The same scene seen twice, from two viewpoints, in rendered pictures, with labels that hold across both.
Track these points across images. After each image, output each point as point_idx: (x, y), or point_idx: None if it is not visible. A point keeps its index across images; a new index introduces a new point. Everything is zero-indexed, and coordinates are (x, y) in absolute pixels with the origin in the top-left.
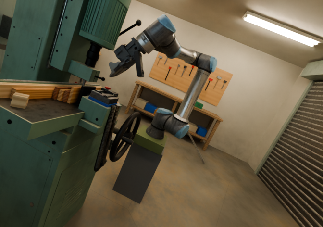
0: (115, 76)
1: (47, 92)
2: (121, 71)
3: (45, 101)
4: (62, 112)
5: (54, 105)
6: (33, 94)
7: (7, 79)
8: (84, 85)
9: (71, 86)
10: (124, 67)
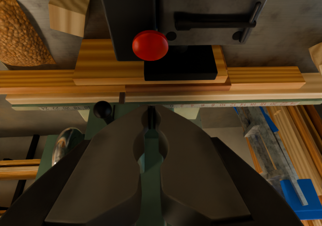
0: (142, 108)
1: (241, 78)
2: (117, 151)
3: (258, 55)
4: (297, 2)
5: (265, 37)
6: (268, 74)
7: (290, 104)
8: (120, 98)
9: (224, 82)
10: (117, 217)
